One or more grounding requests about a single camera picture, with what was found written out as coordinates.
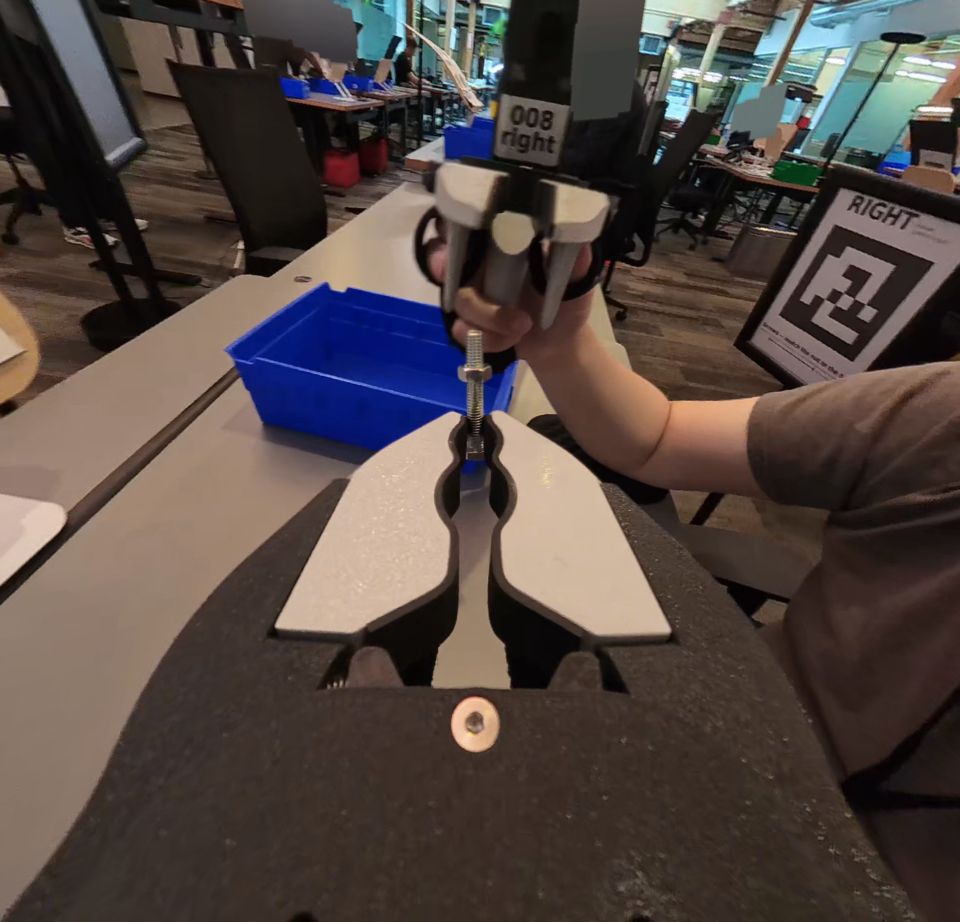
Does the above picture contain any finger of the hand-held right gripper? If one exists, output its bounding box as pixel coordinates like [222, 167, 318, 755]
[433, 164, 513, 317]
[536, 178, 612, 332]

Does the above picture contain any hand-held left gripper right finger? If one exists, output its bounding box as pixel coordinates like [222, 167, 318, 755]
[487, 410, 674, 649]

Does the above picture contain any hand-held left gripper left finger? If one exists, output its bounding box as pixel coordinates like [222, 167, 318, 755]
[273, 412, 460, 645]

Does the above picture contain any long silver threaded bolt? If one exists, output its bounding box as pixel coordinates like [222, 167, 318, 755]
[463, 329, 490, 461]

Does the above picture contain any person's right forearm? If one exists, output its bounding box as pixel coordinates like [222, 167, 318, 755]
[525, 344, 759, 499]

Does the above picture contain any person's right hand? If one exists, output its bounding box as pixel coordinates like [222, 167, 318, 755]
[431, 239, 601, 369]

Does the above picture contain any black swivel office chair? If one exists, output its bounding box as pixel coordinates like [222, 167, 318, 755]
[600, 110, 721, 323]

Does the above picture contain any blue plastic bin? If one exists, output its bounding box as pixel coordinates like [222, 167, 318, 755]
[225, 283, 520, 474]

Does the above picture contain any person's grey office chair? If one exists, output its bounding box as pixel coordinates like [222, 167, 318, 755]
[675, 490, 819, 602]

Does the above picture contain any grey trash bin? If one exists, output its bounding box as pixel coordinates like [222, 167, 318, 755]
[726, 223, 796, 278]

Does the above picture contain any black mesh office chair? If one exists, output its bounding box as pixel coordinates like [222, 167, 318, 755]
[166, 59, 330, 278]

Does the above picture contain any black framed marker sign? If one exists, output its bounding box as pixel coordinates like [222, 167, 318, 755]
[735, 166, 960, 389]

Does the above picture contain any person's brown t-shirt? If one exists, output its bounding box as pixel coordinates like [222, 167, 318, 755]
[746, 363, 960, 922]

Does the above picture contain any black floor lamp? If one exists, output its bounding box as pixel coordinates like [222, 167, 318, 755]
[821, 31, 927, 173]

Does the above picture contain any white sheet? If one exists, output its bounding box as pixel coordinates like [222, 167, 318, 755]
[0, 493, 69, 585]

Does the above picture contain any round wooden table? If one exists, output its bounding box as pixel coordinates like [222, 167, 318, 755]
[0, 292, 40, 405]

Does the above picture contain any display screen on black stand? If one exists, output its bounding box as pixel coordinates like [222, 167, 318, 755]
[0, 0, 181, 353]

